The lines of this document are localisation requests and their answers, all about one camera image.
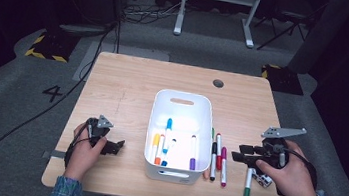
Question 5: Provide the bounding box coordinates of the person's left hand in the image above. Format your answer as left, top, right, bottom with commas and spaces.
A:
62, 120, 111, 184

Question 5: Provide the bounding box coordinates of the dark green marker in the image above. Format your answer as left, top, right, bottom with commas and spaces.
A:
242, 166, 255, 196

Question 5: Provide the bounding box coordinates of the grey table grommet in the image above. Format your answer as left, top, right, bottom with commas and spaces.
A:
211, 78, 225, 90

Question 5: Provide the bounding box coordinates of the right hand-held gripper cable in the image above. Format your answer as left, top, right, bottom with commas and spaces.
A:
279, 146, 322, 196

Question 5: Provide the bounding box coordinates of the floor cable bundle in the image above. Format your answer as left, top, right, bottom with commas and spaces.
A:
119, 0, 189, 31

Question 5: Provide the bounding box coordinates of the orange marker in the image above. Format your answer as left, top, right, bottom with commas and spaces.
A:
153, 133, 166, 167

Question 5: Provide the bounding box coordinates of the grey stand base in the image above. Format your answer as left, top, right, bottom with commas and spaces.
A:
58, 21, 108, 39

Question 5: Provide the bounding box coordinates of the white toy car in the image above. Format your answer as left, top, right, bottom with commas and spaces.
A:
250, 172, 274, 190

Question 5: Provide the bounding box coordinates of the purple marker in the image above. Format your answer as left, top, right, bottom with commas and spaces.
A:
187, 134, 200, 171

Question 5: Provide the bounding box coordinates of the yellow marker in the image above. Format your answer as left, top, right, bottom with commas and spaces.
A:
149, 133, 161, 165

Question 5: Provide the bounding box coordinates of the light blue marker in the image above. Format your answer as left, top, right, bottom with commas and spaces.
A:
162, 117, 174, 156

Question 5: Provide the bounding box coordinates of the grey tape strip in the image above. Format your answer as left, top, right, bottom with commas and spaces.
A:
41, 148, 67, 161

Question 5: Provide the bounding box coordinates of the magenta marker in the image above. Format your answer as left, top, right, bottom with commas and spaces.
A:
216, 146, 232, 188

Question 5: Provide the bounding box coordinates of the black marker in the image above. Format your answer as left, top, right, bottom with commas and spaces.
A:
207, 141, 221, 183

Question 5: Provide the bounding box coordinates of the person's right hand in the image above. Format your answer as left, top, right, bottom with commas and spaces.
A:
251, 136, 326, 196

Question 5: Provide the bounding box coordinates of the black tripod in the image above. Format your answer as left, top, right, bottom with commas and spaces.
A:
256, 1, 312, 57

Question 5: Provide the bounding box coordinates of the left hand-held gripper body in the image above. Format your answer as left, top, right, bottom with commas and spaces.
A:
83, 113, 116, 149

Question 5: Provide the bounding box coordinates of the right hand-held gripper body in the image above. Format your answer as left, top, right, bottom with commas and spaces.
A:
257, 122, 308, 172

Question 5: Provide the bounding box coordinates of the white plastic bin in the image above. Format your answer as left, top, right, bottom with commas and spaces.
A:
140, 87, 220, 188

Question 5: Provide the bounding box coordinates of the long black floor cable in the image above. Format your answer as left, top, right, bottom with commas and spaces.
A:
0, 5, 121, 196

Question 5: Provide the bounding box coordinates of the dark grey column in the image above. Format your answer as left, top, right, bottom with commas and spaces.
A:
285, 0, 349, 81

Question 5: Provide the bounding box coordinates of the left hand-held gripper cable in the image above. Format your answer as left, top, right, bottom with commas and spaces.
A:
62, 119, 93, 171

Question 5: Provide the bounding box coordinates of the red marker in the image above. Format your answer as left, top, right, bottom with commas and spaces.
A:
212, 132, 226, 171

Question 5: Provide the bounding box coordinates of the hand-held gripper cable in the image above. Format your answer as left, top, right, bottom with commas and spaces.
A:
62, 119, 93, 171
279, 146, 322, 196

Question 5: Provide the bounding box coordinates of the black yellow striped base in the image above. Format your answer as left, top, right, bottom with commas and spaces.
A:
258, 62, 307, 97
23, 27, 82, 65

